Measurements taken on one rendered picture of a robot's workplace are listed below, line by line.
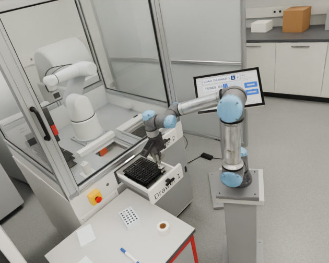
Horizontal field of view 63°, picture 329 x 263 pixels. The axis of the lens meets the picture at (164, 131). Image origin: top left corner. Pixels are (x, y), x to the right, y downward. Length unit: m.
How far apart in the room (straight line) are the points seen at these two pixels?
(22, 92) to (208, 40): 2.09
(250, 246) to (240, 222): 0.24
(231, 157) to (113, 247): 0.80
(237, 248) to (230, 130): 1.04
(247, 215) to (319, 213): 1.00
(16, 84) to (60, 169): 0.50
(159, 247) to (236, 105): 0.83
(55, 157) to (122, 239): 0.58
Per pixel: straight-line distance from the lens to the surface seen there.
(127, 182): 1.76
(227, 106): 1.27
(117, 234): 1.65
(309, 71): 4.17
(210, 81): 2.22
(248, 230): 1.96
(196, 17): 3.01
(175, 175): 1.70
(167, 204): 2.36
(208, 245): 2.43
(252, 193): 1.68
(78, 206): 1.74
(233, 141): 1.39
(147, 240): 1.57
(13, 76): 1.37
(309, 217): 2.67
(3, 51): 1.35
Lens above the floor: 1.99
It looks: 31 degrees down
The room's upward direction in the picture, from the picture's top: 12 degrees counter-clockwise
